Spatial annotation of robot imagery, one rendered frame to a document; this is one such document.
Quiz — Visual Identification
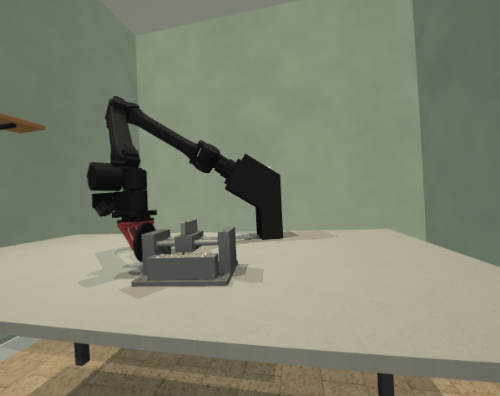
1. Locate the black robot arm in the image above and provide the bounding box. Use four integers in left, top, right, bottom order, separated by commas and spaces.
87, 96, 241, 216

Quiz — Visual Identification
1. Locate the grey bench vise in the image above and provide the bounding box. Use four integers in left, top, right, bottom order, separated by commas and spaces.
131, 219, 238, 287

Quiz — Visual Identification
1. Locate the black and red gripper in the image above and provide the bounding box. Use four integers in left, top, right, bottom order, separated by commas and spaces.
112, 190, 157, 250

